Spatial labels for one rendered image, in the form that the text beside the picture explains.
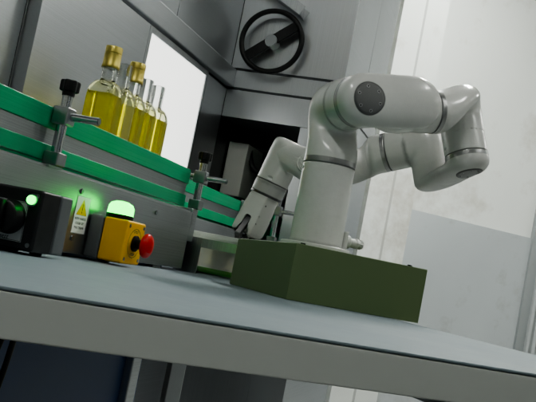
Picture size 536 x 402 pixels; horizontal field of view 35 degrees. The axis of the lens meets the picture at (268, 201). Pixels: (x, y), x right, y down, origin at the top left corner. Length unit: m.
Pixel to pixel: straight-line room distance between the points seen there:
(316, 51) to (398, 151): 0.98
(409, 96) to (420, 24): 3.59
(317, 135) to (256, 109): 1.21
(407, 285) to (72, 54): 0.85
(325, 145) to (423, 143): 0.34
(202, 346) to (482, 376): 0.25
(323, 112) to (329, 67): 1.19
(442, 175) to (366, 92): 0.34
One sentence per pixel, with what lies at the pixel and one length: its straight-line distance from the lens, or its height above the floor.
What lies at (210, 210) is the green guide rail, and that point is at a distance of 2.25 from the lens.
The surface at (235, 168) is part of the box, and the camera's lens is 2.85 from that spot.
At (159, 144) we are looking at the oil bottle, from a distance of 1.92.
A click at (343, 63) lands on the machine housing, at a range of 2.71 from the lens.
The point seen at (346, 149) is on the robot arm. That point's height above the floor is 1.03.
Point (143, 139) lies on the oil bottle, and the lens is 1.85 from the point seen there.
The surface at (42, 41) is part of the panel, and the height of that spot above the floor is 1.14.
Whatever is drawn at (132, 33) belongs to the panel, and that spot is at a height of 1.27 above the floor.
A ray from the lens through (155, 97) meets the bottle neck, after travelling 1.93.
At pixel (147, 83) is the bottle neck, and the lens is 1.89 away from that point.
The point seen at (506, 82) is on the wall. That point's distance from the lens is 5.75.
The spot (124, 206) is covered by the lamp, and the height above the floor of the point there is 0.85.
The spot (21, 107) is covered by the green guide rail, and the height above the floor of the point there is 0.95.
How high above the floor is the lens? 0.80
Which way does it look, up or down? 4 degrees up
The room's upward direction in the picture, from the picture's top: 11 degrees clockwise
